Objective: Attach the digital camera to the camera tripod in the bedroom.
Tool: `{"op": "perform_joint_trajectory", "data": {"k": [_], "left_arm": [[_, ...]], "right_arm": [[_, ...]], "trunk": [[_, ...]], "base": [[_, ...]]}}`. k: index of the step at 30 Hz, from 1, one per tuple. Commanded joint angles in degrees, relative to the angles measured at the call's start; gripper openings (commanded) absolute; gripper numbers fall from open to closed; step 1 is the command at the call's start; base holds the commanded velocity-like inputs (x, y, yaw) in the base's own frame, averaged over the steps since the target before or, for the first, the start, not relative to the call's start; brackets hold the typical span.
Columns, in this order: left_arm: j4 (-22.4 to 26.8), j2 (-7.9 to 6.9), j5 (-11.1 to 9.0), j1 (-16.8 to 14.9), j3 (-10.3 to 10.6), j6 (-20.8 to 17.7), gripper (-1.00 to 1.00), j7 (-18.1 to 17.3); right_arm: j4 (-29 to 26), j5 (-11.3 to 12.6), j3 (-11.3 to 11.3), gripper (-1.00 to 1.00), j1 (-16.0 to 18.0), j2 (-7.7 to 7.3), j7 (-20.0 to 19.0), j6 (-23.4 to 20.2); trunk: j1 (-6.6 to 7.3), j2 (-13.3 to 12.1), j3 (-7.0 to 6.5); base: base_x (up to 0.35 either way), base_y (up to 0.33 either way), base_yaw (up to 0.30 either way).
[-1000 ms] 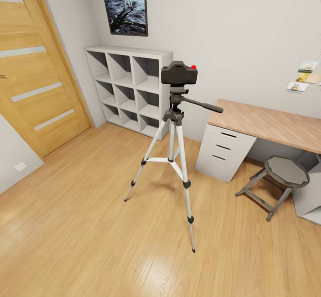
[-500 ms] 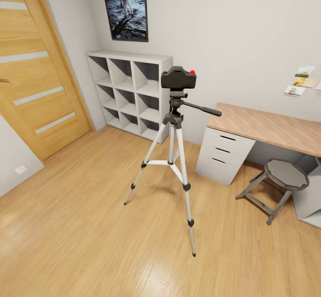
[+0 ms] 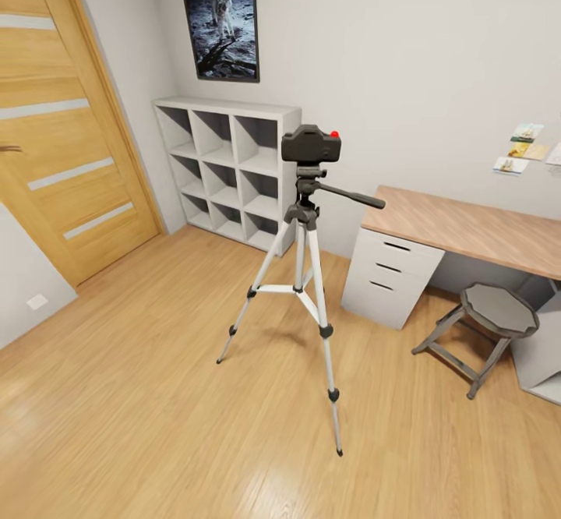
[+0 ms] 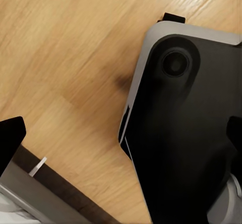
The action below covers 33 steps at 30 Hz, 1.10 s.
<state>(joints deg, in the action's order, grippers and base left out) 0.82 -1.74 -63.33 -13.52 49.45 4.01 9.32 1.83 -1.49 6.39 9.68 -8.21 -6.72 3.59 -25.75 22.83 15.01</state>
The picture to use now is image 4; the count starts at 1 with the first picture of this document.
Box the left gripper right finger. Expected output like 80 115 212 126
226 116 242 157

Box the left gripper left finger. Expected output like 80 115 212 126
0 116 26 177

